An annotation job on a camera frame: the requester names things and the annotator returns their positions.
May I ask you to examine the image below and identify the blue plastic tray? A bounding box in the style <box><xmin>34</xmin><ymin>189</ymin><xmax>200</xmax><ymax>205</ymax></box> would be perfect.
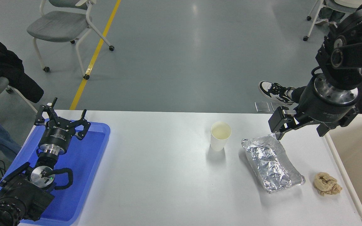
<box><xmin>0</xmin><ymin>122</ymin><xmax>111</xmax><ymax>226</ymax></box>

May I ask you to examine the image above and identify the white paper cup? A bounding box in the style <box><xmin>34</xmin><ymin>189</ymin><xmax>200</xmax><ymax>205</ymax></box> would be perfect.
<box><xmin>210</xmin><ymin>121</ymin><xmax>232</xmax><ymax>152</ymax></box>

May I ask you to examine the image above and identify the grey chair with white frame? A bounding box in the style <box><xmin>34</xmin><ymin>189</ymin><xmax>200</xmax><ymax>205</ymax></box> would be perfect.
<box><xmin>303</xmin><ymin>0</ymin><xmax>362</xmax><ymax>42</ymax></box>
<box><xmin>26</xmin><ymin>0</ymin><xmax>115</xmax><ymax>80</ymax></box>

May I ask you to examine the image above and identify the crumpled tan paper ball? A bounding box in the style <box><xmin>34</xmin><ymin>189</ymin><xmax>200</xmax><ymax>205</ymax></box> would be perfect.
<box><xmin>314</xmin><ymin>172</ymin><xmax>343</xmax><ymax>196</ymax></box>

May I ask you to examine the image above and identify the crumpled foil tray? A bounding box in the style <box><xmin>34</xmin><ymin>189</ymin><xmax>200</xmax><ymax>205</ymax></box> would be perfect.
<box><xmin>241</xmin><ymin>133</ymin><xmax>306</xmax><ymax>194</ymax></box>

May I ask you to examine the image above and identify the large pale bin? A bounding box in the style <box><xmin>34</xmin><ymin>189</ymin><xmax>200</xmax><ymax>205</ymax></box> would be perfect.
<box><xmin>324</xmin><ymin>114</ymin><xmax>362</xmax><ymax>226</ymax></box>

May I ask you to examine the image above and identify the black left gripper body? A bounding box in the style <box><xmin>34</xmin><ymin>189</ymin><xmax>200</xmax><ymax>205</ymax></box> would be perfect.
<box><xmin>40</xmin><ymin>119</ymin><xmax>77</xmax><ymax>150</ymax></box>

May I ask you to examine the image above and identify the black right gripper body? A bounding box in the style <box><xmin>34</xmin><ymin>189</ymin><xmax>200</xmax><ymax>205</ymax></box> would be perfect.
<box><xmin>295</xmin><ymin>78</ymin><xmax>358</xmax><ymax>123</ymax></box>

